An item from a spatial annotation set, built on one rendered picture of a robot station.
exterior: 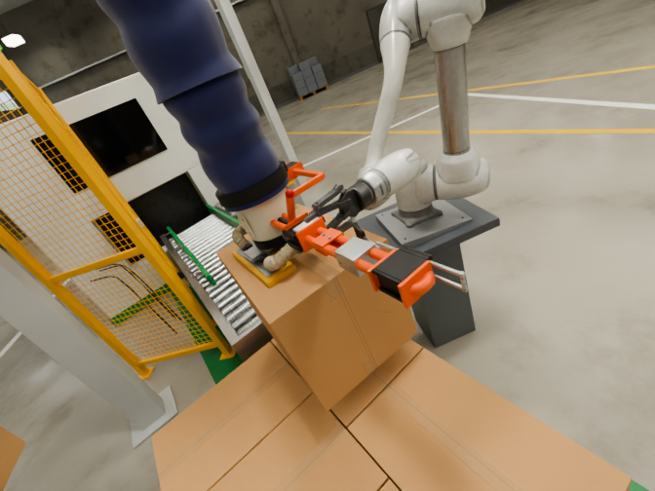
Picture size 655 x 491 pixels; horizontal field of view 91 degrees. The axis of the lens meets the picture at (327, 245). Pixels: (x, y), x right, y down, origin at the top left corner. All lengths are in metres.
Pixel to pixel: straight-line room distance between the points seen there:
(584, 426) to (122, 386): 2.34
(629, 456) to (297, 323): 1.34
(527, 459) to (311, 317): 0.66
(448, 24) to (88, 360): 2.30
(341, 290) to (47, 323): 1.68
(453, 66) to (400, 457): 1.24
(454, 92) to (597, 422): 1.40
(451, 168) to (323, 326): 0.83
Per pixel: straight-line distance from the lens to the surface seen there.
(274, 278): 0.95
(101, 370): 2.36
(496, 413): 1.17
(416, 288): 0.54
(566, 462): 1.13
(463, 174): 1.42
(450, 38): 1.28
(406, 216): 1.53
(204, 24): 0.93
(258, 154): 0.93
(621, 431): 1.82
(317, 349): 0.95
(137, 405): 2.53
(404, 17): 1.28
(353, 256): 0.64
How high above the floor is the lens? 1.57
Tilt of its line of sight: 30 degrees down
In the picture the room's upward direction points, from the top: 24 degrees counter-clockwise
